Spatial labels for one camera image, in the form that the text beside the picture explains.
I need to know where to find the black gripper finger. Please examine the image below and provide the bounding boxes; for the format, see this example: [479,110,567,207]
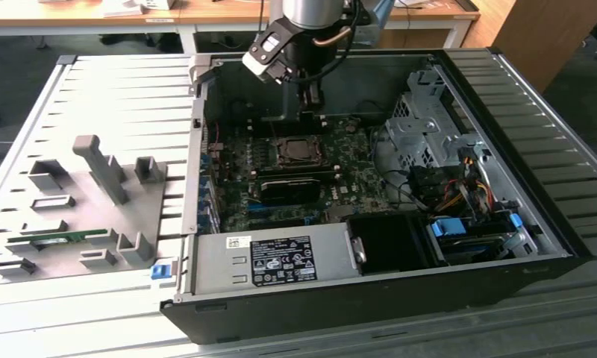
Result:
[301,84,327,130]
[297,79,312,113]

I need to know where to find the metal socket cover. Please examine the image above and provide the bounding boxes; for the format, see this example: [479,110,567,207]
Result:
[276,136,328,167]

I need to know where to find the silver CPU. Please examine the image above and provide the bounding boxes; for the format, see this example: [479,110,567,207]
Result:
[283,138,320,160]

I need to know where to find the CPU socket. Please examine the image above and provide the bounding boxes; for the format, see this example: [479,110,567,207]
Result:
[273,134,331,169]

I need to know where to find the green motherboard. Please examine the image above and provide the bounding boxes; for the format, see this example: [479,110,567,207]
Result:
[201,122,429,234]

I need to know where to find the metal drive cage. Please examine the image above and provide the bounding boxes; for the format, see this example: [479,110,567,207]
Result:
[381,55,493,169]

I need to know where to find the wooden desk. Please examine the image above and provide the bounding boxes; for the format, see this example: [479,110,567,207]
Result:
[178,0,481,53]
[0,0,198,55]

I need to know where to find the black graphics card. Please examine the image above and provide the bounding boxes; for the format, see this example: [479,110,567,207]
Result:
[256,177,325,208]

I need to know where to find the silver chipset heatsink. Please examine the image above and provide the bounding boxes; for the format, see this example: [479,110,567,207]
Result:
[325,207,356,221]

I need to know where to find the black power connector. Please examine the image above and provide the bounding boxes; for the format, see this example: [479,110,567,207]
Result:
[408,165,449,201]

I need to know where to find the black plastic fan shroud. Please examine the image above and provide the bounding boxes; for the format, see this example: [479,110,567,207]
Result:
[345,213,432,276]

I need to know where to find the white box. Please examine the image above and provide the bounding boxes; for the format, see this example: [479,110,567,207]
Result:
[104,0,146,18]

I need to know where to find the blue disk carrier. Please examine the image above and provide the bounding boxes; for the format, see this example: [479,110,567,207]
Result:
[427,217,468,240]

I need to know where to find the black power supply label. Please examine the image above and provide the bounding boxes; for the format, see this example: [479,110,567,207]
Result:
[248,234,320,288]

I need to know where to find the grey parts rack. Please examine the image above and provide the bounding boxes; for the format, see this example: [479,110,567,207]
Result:
[0,134,170,286]

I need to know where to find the wooden cabinet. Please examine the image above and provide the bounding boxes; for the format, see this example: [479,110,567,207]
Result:
[461,0,597,94]

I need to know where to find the silver power supply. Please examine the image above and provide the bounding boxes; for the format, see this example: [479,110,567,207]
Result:
[190,222,368,295]

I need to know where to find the blue case latch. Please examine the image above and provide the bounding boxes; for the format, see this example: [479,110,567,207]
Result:
[149,263,173,281]

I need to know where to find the black PC case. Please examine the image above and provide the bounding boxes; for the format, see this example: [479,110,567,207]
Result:
[158,47,596,346]

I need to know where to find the green RAM stick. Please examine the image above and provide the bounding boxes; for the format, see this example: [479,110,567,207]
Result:
[6,227,108,250]

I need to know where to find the thick black tool cable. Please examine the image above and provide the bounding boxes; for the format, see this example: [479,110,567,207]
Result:
[297,0,365,81]

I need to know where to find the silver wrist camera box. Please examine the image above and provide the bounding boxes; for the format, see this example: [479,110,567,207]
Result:
[241,20,303,86]

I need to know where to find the yellow red power wires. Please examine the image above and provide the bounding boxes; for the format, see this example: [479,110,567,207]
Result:
[441,158,495,212]

